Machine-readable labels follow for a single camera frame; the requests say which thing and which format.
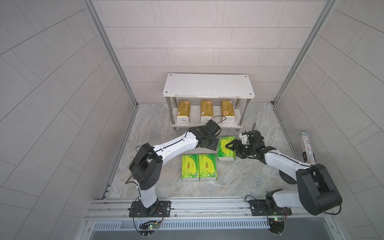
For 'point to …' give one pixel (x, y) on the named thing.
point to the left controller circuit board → (147, 228)
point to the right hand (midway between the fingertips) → (228, 147)
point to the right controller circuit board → (277, 225)
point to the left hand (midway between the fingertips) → (214, 142)
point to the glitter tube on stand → (308, 156)
